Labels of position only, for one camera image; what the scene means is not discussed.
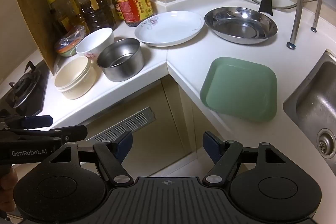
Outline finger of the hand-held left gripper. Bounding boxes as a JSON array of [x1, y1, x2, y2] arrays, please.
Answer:
[[0, 115, 53, 130], [0, 125, 88, 143]]

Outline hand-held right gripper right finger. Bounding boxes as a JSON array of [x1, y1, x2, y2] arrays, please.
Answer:
[[203, 131, 288, 185]]

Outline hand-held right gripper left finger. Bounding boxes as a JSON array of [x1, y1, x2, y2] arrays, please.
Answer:
[[49, 132, 134, 186]]

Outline cream ribbed bowl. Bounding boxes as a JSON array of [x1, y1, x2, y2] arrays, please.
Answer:
[[54, 56, 98, 101]]

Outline green square plate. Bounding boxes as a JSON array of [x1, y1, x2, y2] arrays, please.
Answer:
[[199, 56, 278, 124]]

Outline deep steel bowl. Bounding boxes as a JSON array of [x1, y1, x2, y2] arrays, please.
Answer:
[[96, 38, 145, 82]]

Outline white floral bowl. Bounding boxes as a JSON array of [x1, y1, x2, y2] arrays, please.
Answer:
[[76, 27, 115, 61]]

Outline shallow steel plate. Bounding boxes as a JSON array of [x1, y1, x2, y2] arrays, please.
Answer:
[[204, 6, 278, 45]]

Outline white floral plate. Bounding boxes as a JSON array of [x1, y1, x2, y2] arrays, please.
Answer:
[[134, 10, 205, 47]]

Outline plastic-wrapped colourful bowls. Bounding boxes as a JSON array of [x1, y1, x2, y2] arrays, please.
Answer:
[[54, 26, 88, 58]]

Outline person's left hand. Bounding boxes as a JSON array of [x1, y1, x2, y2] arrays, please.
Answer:
[[0, 168, 18, 190]]

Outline gas stove burner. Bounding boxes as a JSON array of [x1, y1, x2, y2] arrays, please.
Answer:
[[0, 60, 50, 117]]

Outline white vent grille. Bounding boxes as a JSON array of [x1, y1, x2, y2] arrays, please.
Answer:
[[85, 106, 155, 143]]

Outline black burner grate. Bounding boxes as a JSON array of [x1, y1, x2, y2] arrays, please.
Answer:
[[5, 61, 43, 107]]

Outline beige cabinet door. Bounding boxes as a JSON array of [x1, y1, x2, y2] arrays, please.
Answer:
[[76, 74, 201, 163]]

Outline dark bottle with yellow cap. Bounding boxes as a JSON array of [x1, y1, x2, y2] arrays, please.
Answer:
[[47, 0, 69, 36]]

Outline steel sink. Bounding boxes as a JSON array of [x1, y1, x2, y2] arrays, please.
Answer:
[[282, 49, 336, 170]]

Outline sink drain strainer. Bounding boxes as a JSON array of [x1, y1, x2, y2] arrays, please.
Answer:
[[316, 128, 336, 161]]

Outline wooden cutting board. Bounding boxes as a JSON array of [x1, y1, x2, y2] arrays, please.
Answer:
[[5, 0, 64, 76]]

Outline slim yellow oil bottle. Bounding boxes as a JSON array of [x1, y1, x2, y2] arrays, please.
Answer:
[[63, 0, 88, 31]]

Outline large dark oil bottle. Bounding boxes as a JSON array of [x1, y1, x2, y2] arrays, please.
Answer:
[[75, 0, 117, 33]]

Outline small green sauce jar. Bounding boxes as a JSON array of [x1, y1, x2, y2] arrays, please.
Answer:
[[110, 0, 126, 22]]

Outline steel dish rack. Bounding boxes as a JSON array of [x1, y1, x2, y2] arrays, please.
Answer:
[[286, 0, 327, 50]]

